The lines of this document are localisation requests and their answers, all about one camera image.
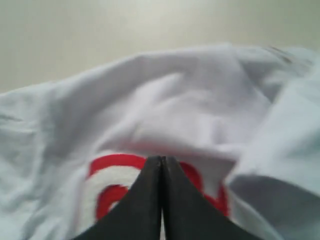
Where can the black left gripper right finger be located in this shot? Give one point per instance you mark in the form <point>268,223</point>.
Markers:
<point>189,213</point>

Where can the white t-shirt red patch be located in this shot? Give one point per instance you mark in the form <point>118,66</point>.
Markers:
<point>246,117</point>

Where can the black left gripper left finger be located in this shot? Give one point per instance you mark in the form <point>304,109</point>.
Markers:
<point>138,214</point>

